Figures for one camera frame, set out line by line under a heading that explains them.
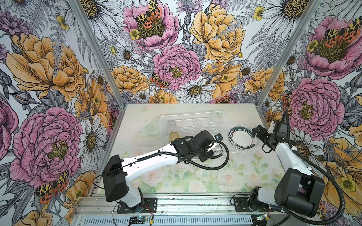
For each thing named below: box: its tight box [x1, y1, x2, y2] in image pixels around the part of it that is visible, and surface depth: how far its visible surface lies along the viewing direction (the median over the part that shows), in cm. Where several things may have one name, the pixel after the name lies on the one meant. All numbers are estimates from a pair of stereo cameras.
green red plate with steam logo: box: [228, 126, 257, 151], surface depth 101 cm
